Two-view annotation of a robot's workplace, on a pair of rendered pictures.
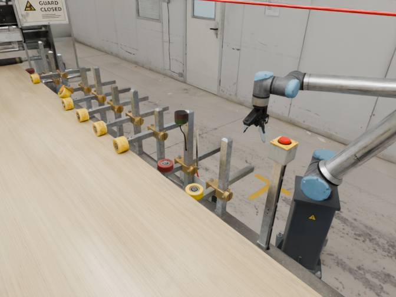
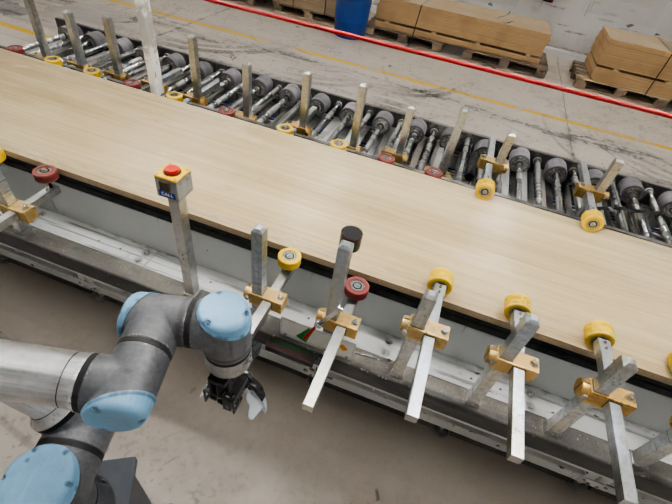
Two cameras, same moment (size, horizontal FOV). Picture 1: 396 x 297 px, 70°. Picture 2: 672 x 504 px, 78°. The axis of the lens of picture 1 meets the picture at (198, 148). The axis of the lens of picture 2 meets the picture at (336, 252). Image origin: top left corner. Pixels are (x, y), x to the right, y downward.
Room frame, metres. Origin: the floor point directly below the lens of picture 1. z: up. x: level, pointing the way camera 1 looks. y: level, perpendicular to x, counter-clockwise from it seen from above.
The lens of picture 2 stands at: (1.87, -0.43, 1.89)
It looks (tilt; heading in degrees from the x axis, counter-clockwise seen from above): 44 degrees down; 145
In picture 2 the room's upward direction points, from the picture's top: 10 degrees clockwise
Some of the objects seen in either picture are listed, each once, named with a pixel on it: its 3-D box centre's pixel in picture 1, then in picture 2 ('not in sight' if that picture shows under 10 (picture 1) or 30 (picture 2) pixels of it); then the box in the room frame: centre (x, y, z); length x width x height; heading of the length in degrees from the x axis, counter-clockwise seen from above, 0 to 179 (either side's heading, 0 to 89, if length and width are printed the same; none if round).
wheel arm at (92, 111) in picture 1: (116, 105); (612, 404); (1.82, 0.57, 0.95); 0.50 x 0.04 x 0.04; 133
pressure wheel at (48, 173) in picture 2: not in sight; (49, 181); (0.24, -0.67, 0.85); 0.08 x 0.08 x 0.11
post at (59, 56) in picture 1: (64, 81); not in sight; (2.51, 1.24, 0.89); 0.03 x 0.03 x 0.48; 43
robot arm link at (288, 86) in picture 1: (285, 86); (160, 323); (1.37, -0.43, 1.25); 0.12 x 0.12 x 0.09; 59
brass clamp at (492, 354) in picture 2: (134, 118); (510, 361); (1.61, 0.40, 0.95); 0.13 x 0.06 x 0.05; 43
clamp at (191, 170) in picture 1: (185, 165); (338, 321); (1.24, 0.07, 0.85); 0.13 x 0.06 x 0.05; 43
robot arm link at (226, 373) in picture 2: (259, 99); (230, 354); (1.42, -0.32, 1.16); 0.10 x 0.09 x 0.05; 42
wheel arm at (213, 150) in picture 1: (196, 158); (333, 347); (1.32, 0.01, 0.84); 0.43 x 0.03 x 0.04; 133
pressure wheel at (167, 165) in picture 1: (165, 171); (354, 295); (1.18, 0.16, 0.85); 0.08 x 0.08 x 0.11
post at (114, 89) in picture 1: (118, 118); (579, 405); (1.78, 0.56, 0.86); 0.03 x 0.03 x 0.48; 43
